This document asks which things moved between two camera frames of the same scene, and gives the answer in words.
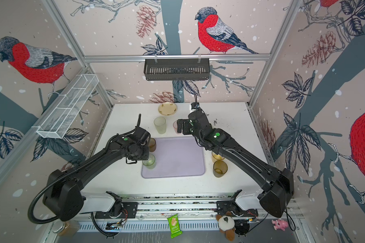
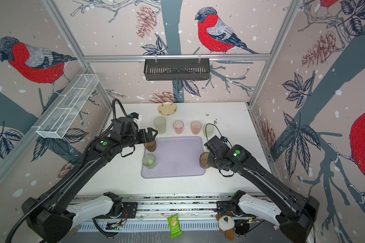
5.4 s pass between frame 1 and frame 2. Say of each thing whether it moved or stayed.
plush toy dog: stayed
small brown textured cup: stayed
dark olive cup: moved
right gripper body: moved
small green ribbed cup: stayed
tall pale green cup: stayed
